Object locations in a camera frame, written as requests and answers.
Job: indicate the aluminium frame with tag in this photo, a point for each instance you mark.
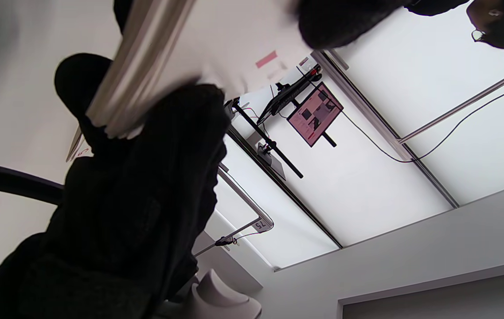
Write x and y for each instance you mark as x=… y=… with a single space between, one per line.
x=252 y=204

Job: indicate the black equipment stand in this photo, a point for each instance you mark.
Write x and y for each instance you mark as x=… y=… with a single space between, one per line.
x=274 y=148

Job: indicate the person's left hand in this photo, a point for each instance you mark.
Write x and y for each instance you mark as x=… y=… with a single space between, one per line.
x=136 y=212

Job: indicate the deck of playing cards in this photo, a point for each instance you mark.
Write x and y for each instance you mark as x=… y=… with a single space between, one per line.
x=216 y=40

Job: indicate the person's right hand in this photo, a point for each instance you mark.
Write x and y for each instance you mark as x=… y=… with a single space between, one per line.
x=345 y=20

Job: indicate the aluminium rig frame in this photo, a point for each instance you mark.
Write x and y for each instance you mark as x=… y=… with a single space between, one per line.
x=455 y=110

